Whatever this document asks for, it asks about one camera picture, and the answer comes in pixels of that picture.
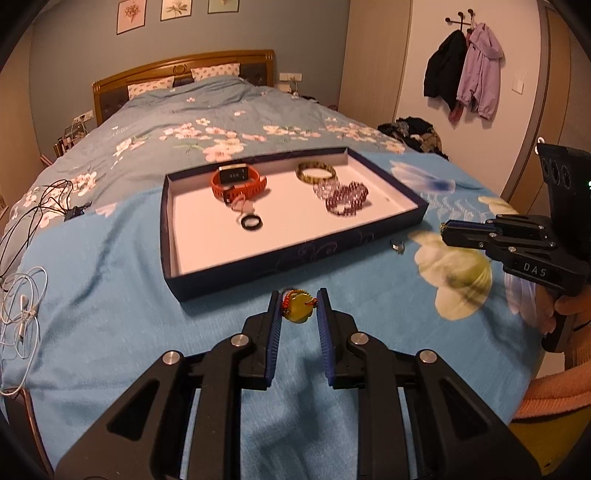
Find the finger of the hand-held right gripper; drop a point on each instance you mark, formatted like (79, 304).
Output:
(466, 225)
(466, 237)

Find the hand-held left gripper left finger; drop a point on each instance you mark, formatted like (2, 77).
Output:
(276, 332)

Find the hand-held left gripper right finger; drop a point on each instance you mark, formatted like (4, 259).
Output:
(324, 332)

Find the yellow-green pendant red beads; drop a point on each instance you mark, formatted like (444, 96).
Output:
(298, 310)

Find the dark blue jewelry box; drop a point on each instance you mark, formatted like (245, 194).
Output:
(207, 240)

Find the orange wrist watch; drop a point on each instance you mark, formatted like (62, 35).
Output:
(219, 184)

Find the yellow black bangle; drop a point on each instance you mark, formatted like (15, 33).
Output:
(302, 174)

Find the person's right forearm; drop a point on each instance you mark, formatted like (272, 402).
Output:
(563, 383)

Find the person's right hand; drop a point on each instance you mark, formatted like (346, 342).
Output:
(572, 314)

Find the pile of dark clothes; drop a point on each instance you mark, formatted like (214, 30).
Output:
(411, 131)

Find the purple jacket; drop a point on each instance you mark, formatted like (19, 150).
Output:
(482, 69)

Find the black jacket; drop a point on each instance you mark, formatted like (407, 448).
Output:
(443, 69)

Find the beige door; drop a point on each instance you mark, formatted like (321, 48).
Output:
(554, 92)

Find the blue towel blanket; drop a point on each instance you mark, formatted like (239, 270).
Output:
(115, 286)

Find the beige tall wardrobe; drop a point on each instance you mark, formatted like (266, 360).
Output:
(376, 60)

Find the floral grey-blue duvet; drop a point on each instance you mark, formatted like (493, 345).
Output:
(184, 115)

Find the patterned white pillow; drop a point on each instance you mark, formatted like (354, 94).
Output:
(214, 70)
(150, 87)

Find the bedside clutter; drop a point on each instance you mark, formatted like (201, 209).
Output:
(69, 141)

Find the wooden bed headboard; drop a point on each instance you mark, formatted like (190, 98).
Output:
(138, 69)

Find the framed green leaf picture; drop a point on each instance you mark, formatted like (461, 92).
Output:
(221, 4)

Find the framed pink flower picture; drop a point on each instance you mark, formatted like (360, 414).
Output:
(131, 14)

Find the white light switch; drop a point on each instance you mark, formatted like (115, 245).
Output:
(519, 83)

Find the black wall coat hooks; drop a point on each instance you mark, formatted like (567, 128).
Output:
(461, 18)

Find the white wall outlet strip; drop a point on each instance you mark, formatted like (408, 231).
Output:
(290, 76)

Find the white wall outlet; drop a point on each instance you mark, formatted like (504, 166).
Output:
(84, 116)

